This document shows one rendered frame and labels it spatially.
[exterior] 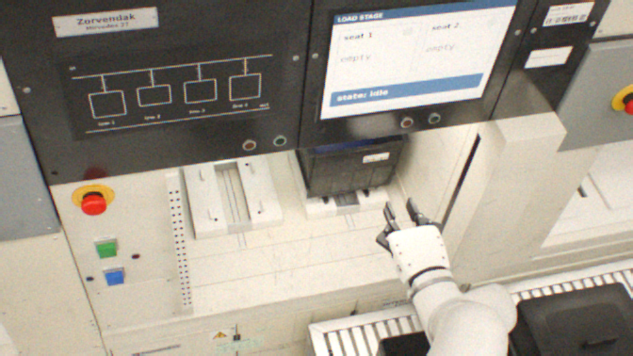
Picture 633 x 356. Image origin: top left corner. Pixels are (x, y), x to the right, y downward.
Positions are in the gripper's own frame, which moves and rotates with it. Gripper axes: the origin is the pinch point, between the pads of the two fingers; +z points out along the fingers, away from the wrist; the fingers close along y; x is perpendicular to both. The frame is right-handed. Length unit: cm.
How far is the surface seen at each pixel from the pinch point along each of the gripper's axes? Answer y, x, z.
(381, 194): 8.9, -28.8, 23.8
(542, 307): 37, -33, -13
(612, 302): 55, -33, -16
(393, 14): -9.7, 48.2, 2.0
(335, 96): -16.4, 33.0, 2.1
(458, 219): 14.6, -8.1, 0.4
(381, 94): -8.8, 32.1, 2.0
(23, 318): -74, -18, 3
